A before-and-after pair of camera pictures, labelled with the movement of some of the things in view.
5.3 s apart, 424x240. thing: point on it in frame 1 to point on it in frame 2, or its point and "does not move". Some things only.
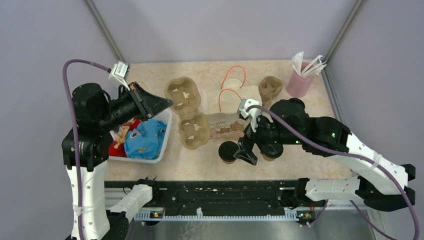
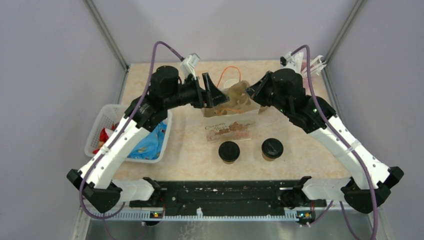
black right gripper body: (266, 133) to (263, 93)
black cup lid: (227, 150) does not move
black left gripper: (148, 104) to (214, 96)
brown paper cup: (228, 162) does not move
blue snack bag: (144, 142) does not move
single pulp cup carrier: (194, 125) to (237, 95)
